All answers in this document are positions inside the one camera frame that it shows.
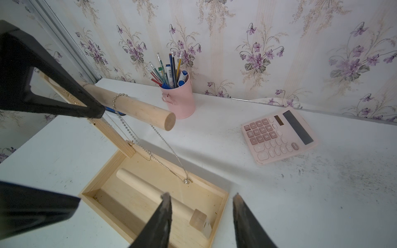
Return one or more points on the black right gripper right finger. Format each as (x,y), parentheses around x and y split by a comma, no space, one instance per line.
(248,231)

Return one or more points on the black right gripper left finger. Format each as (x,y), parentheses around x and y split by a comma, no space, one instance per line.
(156,233)

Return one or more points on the wooden jewelry display stand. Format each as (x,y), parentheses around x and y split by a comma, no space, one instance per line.
(128,188)

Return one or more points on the pink calculator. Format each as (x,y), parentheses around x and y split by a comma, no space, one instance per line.
(278,136)

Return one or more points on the pink pen cup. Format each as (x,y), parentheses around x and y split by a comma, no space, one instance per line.
(175,84)

